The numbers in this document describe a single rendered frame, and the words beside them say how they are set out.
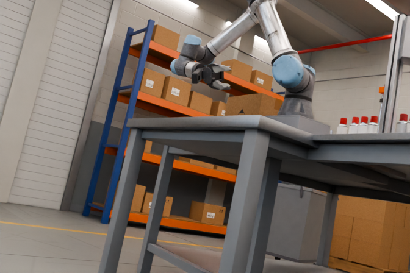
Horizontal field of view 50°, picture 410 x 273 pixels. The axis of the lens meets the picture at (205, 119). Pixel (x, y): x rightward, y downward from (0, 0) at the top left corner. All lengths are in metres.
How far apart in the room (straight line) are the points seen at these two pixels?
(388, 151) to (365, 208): 4.20
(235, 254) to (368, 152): 0.52
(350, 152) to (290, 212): 2.84
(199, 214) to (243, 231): 4.78
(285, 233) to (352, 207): 1.54
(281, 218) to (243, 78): 2.72
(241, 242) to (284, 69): 0.71
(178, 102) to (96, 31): 1.44
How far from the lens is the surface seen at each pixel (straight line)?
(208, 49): 2.13
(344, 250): 5.68
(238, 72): 6.43
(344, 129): 2.40
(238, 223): 1.40
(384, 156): 1.42
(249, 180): 1.40
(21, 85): 5.67
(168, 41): 5.79
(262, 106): 2.30
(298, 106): 1.86
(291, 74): 1.75
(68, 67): 5.92
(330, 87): 8.27
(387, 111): 2.04
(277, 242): 4.36
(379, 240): 5.50
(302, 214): 4.26
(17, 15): 5.85
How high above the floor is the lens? 0.55
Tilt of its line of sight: 9 degrees up
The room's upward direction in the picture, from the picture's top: 12 degrees clockwise
